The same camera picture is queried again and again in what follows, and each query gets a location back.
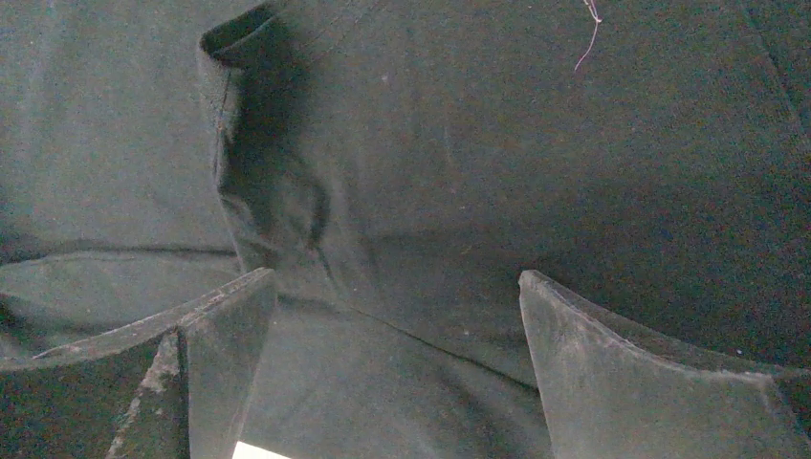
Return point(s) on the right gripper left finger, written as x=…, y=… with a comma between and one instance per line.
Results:
x=174, y=385

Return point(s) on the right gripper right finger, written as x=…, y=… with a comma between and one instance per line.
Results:
x=613, y=388

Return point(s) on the black t shirt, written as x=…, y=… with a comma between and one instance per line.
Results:
x=398, y=165

